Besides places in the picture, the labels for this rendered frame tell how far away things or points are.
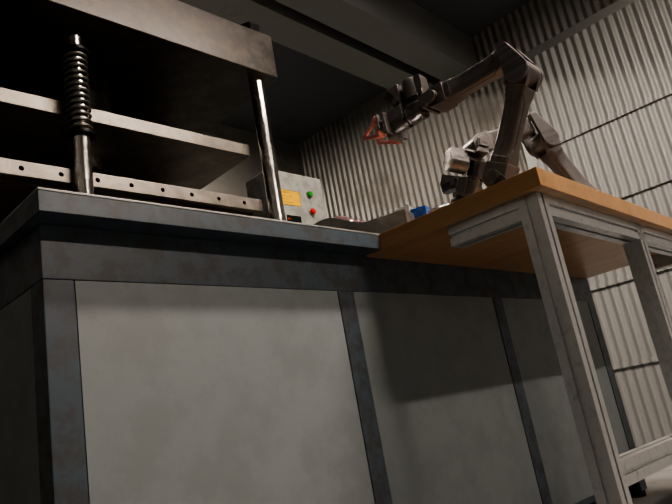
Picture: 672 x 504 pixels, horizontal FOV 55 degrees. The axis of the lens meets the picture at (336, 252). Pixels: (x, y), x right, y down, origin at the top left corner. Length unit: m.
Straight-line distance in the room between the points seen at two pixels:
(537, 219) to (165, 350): 0.74
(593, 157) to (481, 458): 2.65
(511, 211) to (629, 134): 2.71
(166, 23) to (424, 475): 1.78
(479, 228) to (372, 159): 3.69
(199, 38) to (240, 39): 0.21
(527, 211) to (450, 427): 0.58
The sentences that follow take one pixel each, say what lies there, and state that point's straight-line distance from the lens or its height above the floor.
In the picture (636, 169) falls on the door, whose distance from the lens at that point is 3.98.
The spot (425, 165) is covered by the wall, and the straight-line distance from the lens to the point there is 4.72.
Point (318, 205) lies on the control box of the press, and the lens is 2.84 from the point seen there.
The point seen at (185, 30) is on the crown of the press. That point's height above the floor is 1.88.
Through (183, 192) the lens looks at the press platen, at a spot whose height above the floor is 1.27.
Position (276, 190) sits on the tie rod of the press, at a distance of 2.52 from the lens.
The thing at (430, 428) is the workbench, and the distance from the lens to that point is 1.57.
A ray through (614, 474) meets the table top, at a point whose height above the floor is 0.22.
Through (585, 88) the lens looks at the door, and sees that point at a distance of 4.21.
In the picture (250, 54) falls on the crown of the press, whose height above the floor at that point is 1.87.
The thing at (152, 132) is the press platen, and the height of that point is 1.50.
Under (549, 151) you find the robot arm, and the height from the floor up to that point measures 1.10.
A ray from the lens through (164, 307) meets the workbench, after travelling 1.16.
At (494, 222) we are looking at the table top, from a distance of 1.37.
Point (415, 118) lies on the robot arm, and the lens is 1.87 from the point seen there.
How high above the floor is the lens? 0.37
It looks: 16 degrees up
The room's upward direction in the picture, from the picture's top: 10 degrees counter-clockwise
